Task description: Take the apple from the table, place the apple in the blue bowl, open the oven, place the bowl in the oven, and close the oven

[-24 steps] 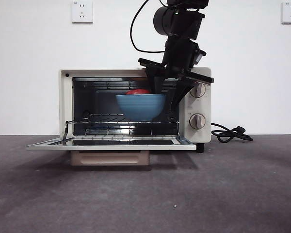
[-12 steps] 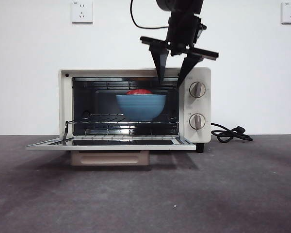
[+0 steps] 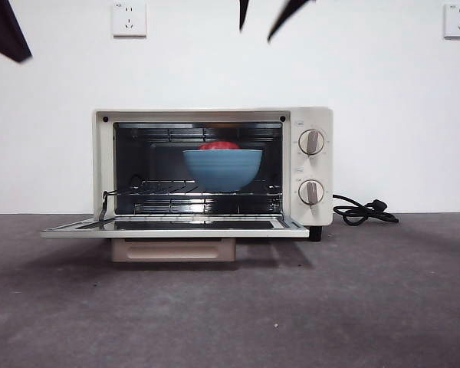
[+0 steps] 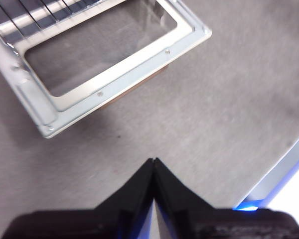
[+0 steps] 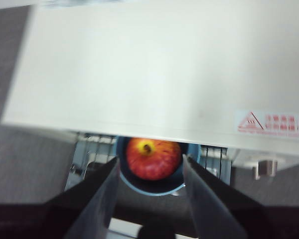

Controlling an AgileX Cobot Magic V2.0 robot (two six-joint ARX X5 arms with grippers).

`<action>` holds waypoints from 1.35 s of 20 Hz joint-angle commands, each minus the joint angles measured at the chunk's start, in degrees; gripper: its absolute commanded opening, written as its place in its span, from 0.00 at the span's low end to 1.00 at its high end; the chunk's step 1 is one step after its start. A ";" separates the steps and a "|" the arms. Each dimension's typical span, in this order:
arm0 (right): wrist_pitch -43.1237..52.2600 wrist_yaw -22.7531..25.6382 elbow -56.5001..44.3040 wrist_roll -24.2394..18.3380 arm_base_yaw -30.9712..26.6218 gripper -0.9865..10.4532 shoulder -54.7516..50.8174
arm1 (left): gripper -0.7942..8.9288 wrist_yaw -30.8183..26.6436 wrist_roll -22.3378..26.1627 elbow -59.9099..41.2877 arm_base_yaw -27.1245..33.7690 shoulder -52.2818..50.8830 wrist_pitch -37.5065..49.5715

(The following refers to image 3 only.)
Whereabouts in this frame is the red apple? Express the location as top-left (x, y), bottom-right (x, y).
top-left (197, 140), bottom-right (242, 152)

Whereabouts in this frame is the blue bowl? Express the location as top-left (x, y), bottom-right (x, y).
top-left (182, 149), bottom-right (264, 192)

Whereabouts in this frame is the glass oven door with handle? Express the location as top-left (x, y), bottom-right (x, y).
top-left (40, 214), bottom-right (311, 264)

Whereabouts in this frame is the cream Toshiba toaster oven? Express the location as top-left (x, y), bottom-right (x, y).
top-left (40, 107), bottom-right (335, 264)

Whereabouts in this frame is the cream oven knob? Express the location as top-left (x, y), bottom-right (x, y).
top-left (297, 179), bottom-right (325, 206)
top-left (297, 129), bottom-right (327, 156)

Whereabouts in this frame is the metal wire oven rack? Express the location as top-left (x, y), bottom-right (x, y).
top-left (116, 178), bottom-right (284, 201)

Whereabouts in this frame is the black power cable with plug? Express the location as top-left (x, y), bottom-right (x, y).
top-left (331, 194), bottom-right (400, 226)

